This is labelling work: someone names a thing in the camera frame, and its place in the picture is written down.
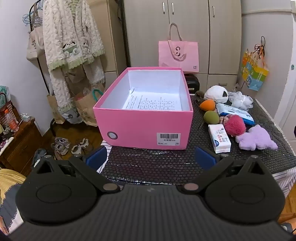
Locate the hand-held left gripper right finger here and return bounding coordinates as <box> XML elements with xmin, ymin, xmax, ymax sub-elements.
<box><xmin>177</xmin><ymin>146</ymin><xmax>267</xmax><ymax>194</ymax></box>

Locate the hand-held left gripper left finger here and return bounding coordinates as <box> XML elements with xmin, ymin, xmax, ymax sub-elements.
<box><xmin>32</xmin><ymin>146</ymin><xmax>121</xmax><ymax>194</ymax></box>

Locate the white tissue packet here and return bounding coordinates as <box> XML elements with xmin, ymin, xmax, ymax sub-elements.
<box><xmin>208</xmin><ymin>124</ymin><xmax>232</xmax><ymax>154</ymax></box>

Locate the green makeup sponge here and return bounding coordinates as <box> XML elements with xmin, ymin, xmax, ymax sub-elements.
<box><xmin>203</xmin><ymin>110</ymin><xmax>220</xmax><ymax>125</ymax></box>

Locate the red strawberry plush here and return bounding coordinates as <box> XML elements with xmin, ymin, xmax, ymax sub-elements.
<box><xmin>224</xmin><ymin>115</ymin><xmax>246</xmax><ymax>136</ymax></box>

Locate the pink cardboard box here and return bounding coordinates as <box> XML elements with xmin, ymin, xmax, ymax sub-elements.
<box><xmin>93</xmin><ymin>67</ymin><xmax>194</xmax><ymax>150</ymax></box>

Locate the orange makeup sponge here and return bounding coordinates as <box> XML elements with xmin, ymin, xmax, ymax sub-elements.
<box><xmin>199</xmin><ymin>100</ymin><xmax>216</xmax><ymax>112</ymax></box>

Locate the blue white wipes packet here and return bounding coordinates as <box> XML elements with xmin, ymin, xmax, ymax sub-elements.
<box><xmin>216</xmin><ymin>103</ymin><xmax>255</xmax><ymax>126</ymax></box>

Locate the purple plush toy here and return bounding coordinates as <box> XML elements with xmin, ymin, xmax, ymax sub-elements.
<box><xmin>235</xmin><ymin>124</ymin><xmax>278</xmax><ymax>151</ymax></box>

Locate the white panda plush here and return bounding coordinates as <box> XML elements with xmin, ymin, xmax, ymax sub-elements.
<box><xmin>203</xmin><ymin>85</ymin><xmax>229</xmax><ymax>103</ymax></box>

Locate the white mesh bath puff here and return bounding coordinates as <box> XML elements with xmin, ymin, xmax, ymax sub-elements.
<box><xmin>228</xmin><ymin>91</ymin><xmax>254</xmax><ymax>111</ymax></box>

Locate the beige sneaker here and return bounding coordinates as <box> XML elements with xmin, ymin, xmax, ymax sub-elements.
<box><xmin>71</xmin><ymin>144</ymin><xmax>86</xmax><ymax>155</ymax></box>
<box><xmin>77</xmin><ymin>138</ymin><xmax>93</xmax><ymax>150</ymax></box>

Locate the grey sneaker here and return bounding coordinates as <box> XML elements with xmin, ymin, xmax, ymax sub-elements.
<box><xmin>54</xmin><ymin>137</ymin><xmax>71</xmax><ymax>149</ymax></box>
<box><xmin>51</xmin><ymin>143</ymin><xmax>68</xmax><ymax>155</ymax></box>

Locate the brown paper bag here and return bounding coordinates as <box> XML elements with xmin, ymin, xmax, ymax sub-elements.
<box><xmin>73</xmin><ymin>88</ymin><xmax>104</xmax><ymax>127</ymax></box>
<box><xmin>47</xmin><ymin>93</ymin><xmax>66</xmax><ymax>124</ymax></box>

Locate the teal shopping bag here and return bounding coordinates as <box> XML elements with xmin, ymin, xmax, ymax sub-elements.
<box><xmin>92</xmin><ymin>89</ymin><xmax>104</xmax><ymax>102</ymax></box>

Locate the black suitcase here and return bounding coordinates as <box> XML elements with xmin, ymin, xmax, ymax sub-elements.
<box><xmin>185</xmin><ymin>74</ymin><xmax>201</xmax><ymax>94</ymax></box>

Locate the printed paper sheet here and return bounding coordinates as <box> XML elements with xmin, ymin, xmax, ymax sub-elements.
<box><xmin>122</xmin><ymin>88</ymin><xmax>182</xmax><ymax>111</ymax></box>

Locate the wooden nightstand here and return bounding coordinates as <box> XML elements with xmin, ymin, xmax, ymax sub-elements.
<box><xmin>0</xmin><ymin>118</ymin><xmax>43</xmax><ymax>176</ymax></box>

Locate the yellow grey blanket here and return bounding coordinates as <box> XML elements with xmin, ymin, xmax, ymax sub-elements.
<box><xmin>0</xmin><ymin>169</ymin><xmax>27</xmax><ymax>234</ymax></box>

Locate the orange drink bottle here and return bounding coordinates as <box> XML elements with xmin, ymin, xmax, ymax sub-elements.
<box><xmin>3</xmin><ymin>109</ymin><xmax>19</xmax><ymax>132</ymax></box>

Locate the brown woven basket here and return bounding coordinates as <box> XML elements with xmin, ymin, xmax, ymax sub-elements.
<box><xmin>0</xmin><ymin>93</ymin><xmax>21</xmax><ymax>130</ymax></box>

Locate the colourful gift bag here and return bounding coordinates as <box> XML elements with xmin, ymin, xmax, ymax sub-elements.
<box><xmin>241</xmin><ymin>50</ymin><xmax>269</xmax><ymax>91</ymax></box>

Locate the white door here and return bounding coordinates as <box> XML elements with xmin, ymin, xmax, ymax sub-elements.
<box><xmin>272</xmin><ymin>0</ymin><xmax>296</xmax><ymax>139</ymax></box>

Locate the pink tote bag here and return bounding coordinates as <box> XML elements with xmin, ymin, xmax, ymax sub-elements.
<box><xmin>158</xmin><ymin>23</ymin><xmax>199</xmax><ymax>74</ymax></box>

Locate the light wooden board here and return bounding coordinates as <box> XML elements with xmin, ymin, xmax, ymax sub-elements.
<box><xmin>91</xmin><ymin>0</ymin><xmax>127</xmax><ymax>75</ymax></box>

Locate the green patterned packet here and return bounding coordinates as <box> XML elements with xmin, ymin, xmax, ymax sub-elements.
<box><xmin>0</xmin><ymin>85</ymin><xmax>11</xmax><ymax>107</ymax></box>

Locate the fluffy white green robe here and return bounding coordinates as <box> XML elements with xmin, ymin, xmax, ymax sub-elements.
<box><xmin>42</xmin><ymin>0</ymin><xmax>105</xmax><ymax>121</ymax></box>

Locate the beige canvas tote bag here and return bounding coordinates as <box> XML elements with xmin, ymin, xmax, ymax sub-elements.
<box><xmin>26</xmin><ymin>3</ymin><xmax>45</xmax><ymax>61</ymax></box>

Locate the light wooden wardrobe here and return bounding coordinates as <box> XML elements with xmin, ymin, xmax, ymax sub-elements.
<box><xmin>121</xmin><ymin>0</ymin><xmax>242</xmax><ymax>93</ymax></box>

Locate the bunch of wire hangers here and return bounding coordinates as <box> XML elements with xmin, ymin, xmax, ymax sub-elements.
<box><xmin>22</xmin><ymin>0</ymin><xmax>44</xmax><ymax>27</ymax></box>

